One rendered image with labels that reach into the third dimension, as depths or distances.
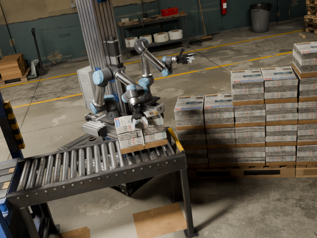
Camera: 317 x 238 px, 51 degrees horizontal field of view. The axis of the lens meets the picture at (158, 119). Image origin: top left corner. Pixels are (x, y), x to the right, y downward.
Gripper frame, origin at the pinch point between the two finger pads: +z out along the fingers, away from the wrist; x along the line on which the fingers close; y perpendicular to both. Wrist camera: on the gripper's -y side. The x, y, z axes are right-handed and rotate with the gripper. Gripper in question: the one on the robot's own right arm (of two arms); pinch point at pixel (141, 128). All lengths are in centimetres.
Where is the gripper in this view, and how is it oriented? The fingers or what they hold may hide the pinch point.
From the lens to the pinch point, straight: 250.8
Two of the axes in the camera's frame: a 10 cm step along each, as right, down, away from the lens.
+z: 2.4, 9.6, -1.7
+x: -9.7, 2.2, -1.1
